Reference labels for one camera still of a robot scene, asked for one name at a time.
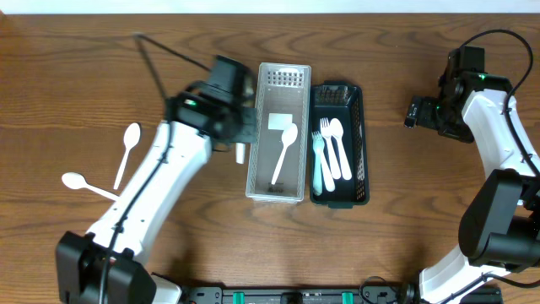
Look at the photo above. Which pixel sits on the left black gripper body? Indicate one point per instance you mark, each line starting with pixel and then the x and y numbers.
pixel 243 127

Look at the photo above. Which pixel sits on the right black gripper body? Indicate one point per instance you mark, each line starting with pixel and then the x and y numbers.
pixel 424 116

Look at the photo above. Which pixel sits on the white plastic spoon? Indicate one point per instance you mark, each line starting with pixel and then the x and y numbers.
pixel 240 153
pixel 77 181
pixel 337 133
pixel 131 138
pixel 289 136

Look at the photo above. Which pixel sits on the white plastic fork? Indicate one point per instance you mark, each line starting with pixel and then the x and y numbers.
pixel 327 179
pixel 326 133
pixel 318 147

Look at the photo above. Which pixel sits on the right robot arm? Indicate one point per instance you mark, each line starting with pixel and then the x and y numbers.
pixel 499 232

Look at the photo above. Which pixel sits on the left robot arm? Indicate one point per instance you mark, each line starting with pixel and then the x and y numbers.
pixel 106 264

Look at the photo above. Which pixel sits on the clear white plastic basket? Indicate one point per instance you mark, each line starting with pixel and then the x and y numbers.
pixel 282 98

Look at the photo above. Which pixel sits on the black plastic basket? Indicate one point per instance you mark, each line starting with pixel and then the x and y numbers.
pixel 344 101

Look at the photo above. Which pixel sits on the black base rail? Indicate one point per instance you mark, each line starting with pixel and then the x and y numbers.
pixel 316 295

